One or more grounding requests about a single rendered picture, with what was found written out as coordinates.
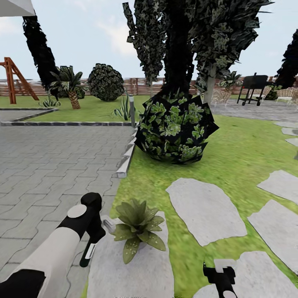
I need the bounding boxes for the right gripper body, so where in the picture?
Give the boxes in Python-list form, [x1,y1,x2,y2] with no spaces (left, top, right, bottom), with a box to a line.
[206,267,235,287]

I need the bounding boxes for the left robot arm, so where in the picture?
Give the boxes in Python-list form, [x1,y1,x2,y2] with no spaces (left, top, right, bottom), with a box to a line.
[0,192,116,298]

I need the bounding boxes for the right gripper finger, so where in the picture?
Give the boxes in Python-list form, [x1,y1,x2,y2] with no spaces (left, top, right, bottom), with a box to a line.
[203,263,212,277]

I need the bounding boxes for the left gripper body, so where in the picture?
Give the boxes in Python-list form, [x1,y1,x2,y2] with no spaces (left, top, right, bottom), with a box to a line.
[86,218,106,243]

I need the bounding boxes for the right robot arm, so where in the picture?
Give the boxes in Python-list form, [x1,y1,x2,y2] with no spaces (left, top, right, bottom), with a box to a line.
[203,259,237,298]

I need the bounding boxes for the insectifuge atomizer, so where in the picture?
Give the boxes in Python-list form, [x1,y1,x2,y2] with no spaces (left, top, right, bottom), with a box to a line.
[80,237,96,267]

